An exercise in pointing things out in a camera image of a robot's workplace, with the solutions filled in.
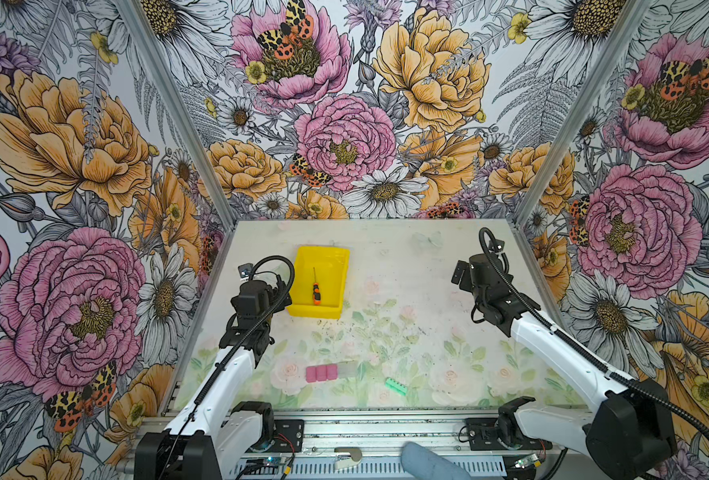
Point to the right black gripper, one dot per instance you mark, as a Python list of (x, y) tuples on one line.
[(463, 282)]

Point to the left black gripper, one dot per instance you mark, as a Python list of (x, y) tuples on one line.
[(275, 293)]

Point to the orange black screwdriver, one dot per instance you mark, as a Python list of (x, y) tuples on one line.
[(316, 293)]

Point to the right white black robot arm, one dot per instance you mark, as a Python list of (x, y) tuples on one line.
[(625, 427)]

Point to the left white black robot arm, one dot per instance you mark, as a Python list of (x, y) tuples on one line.
[(208, 438)]

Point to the yellow plastic bin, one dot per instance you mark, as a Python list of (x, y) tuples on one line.
[(331, 265)]

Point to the pink block strip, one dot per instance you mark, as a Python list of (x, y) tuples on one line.
[(322, 373)]

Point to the green toothed plastic piece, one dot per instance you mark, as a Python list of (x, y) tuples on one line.
[(396, 386)]

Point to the blue grey cloth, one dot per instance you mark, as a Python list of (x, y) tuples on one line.
[(423, 464)]

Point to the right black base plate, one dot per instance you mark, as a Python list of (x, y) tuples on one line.
[(487, 433)]

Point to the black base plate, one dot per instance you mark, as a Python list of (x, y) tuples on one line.
[(487, 433), (288, 437)]

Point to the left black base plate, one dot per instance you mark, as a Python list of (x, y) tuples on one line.
[(288, 437)]

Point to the aluminium front rail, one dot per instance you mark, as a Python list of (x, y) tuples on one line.
[(379, 433)]

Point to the white hook bracket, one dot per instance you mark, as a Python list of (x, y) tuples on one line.
[(347, 458)]

